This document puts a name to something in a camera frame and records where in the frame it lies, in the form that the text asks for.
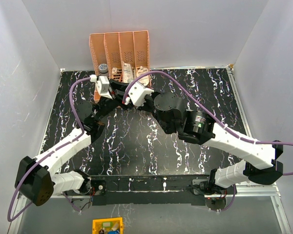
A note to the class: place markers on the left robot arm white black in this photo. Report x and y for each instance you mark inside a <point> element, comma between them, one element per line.
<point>38,177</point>

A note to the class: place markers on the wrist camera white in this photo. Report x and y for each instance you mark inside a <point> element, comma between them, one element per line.
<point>137,94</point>
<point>102,87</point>

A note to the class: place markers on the round tin jar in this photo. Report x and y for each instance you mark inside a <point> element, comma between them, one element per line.
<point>103,69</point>

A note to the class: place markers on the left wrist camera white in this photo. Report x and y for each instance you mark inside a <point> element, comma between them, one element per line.
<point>102,87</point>

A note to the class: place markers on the small card box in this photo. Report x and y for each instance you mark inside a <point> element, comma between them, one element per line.
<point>114,70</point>

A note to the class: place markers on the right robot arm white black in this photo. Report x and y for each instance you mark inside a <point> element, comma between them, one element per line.
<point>258,163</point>

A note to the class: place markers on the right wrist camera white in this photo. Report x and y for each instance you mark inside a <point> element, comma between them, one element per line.
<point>137,94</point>

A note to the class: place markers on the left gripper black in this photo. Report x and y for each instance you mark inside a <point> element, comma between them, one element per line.
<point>119,94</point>

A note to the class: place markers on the orange desk file organizer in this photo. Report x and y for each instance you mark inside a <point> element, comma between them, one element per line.
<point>118,47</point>

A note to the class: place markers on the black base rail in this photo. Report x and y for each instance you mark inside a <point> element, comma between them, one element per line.
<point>146,189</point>

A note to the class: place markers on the yellow box with parts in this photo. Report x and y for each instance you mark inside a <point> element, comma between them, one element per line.
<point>108,226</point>

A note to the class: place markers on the white label pouch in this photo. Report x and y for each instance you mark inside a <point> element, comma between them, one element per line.
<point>144,80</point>

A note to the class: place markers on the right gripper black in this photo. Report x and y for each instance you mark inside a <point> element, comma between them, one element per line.
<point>149,98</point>

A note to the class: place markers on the white tube package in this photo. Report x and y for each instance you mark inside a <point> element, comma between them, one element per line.
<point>128,76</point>

